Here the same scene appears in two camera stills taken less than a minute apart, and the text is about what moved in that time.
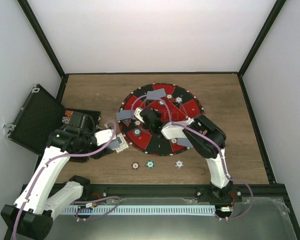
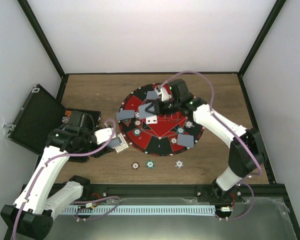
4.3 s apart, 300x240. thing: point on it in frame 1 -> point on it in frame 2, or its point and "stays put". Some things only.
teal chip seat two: [137, 132] stays put
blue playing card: [125, 114] stays put
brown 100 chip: [137, 122] stays put
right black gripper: [158, 115] -> [158, 108]
